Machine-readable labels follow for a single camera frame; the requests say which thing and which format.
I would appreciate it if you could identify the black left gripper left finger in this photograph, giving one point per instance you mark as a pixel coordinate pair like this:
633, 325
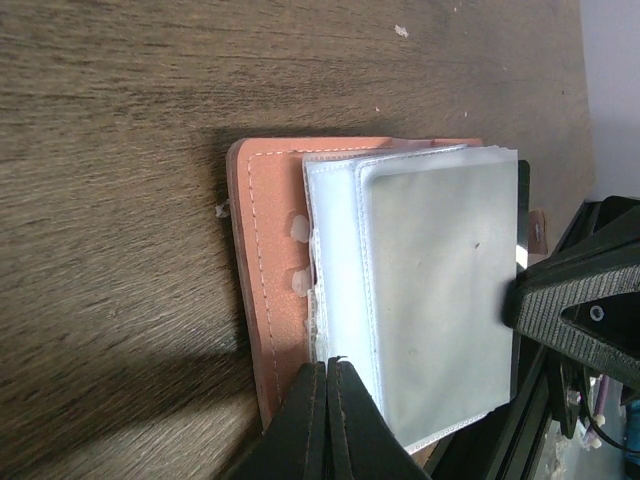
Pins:
293, 446

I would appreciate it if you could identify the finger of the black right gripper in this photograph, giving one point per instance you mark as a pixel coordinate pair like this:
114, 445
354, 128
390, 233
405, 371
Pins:
586, 309
603, 227

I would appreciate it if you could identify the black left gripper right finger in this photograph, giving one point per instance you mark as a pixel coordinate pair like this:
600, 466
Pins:
361, 445

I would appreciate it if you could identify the pink leather card holder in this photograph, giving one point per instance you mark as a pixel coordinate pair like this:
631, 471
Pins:
393, 254

